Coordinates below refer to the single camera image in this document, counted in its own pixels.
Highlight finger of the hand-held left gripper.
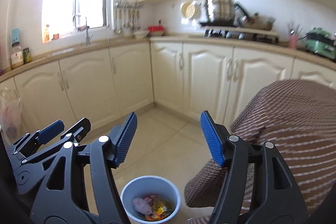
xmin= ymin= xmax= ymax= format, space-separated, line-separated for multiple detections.
xmin=22 ymin=117 xmax=91 ymax=164
xmin=7 ymin=120 xmax=65 ymax=156

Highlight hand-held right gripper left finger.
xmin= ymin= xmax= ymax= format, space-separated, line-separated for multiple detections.
xmin=30 ymin=112 xmax=138 ymax=224

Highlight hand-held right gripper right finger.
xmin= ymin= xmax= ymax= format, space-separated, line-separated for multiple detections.
xmin=200 ymin=110 xmax=309 ymax=224

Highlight blue-grey trash bin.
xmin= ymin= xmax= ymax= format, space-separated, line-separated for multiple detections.
xmin=120 ymin=175 xmax=182 ymax=223

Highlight clear plastic bag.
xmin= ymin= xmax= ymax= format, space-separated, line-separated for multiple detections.
xmin=132 ymin=197 xmax=153 ymax=215

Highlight gold foil wrapper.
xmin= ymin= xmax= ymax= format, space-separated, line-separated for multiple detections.
xmin=154 ymin=198 xmax=174 ymax=211

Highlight translucent hanging plastic bag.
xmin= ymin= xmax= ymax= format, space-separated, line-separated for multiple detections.
xmin=0 ymin=88 xmax=22 ymax=143

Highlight cream lower kitchen cabinets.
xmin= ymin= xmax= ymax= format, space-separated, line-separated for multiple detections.
xmin=0 ymin=38 xmax=336 ymax=140

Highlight brown polka dot tablecloth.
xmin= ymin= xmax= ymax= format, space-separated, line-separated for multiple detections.
xmin=184 ymin=78 xmax=336 ymax=224

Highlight clear jar with lid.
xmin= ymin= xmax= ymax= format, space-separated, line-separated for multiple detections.
xmin=10 ymin=43 xmax=24 ymax=69

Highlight steel faucet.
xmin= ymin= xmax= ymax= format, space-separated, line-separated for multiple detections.
xmin=73 ymin=14 xmax=93 ymax=46

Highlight black gas stove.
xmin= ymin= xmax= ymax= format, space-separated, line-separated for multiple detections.
xmin=203 ymin=30 xmax=280 ymax=45

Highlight white bowls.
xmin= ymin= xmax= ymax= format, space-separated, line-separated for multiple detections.
xmin=133 ymin=30 xmax=150 ymax=39

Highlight red box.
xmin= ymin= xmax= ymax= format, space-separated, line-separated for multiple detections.
xmin=147 ymin=25 xmax=166 ymax=33

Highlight row of hanging utensils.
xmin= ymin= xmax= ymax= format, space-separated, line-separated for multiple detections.
xmin=113 ymin=8 xmax=141 ymax=34

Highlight black flat hob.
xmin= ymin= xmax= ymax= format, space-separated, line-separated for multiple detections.
xmin=199 ymin=20 xmax=238 ymax=26

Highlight steel wok with lid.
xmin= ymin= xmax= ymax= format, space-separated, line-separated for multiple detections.
xmin=238 ymin=13 xmax=276 ymax=31

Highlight steel steamer pot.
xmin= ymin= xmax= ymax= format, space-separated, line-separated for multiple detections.
xmin=203 ymin=0 xmax=237 ymax=24

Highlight cream round colander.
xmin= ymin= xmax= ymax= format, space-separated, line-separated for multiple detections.
xmin=181 ymin=1 xmax=201 ymax=20

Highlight metal utensil rack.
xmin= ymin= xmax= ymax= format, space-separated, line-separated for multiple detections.
xmin=114 ymin=0 xmax=143 ymax=10

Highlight green electric cooker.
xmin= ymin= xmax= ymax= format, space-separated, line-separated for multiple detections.
xmin=305 ymin=27 xmax=336 ymax=60

